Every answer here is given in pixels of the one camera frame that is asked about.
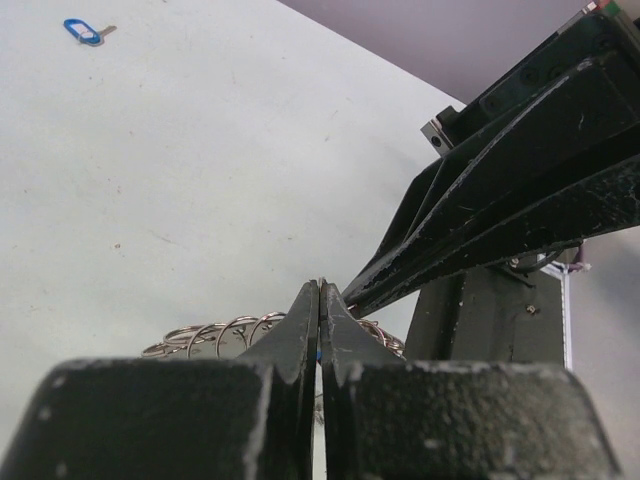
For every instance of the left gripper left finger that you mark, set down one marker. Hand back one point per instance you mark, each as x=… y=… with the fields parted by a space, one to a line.
x=246 y=418

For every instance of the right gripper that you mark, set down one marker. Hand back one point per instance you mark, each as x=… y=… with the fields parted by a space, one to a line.
x=564 y=169

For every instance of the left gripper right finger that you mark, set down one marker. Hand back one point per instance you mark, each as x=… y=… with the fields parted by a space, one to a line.
x=386 y=418

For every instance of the metal disc keyring holder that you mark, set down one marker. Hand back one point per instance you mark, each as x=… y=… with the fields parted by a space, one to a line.
x=225 y=335

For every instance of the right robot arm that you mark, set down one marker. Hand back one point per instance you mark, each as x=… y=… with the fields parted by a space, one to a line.
x=517 y=310

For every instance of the dark blue tagged key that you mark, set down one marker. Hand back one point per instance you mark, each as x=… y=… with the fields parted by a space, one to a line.
x=84 y=34

